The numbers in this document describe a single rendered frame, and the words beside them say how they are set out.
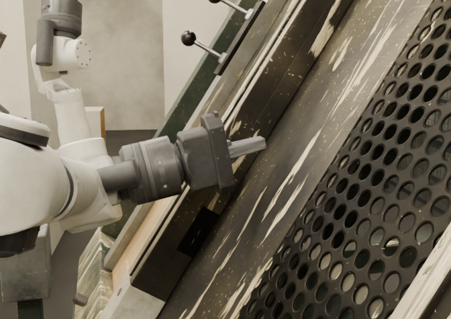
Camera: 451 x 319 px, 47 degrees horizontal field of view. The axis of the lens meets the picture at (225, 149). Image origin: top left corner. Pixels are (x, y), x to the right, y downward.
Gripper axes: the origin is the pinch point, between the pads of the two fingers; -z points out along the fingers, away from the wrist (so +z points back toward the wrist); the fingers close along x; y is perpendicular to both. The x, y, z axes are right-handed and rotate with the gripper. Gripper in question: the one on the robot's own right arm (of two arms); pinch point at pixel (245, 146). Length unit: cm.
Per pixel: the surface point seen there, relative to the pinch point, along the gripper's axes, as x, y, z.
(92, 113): -52, 520, 39
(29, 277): -36, 63, 49
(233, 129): 1.4, 7.7, -0.4
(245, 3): 22, 69, -24
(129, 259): -28, 38, 22
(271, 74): 8.8, 7.7, -8.5
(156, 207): -19.2, 40.6, 13.5
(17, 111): -9, 255, 72
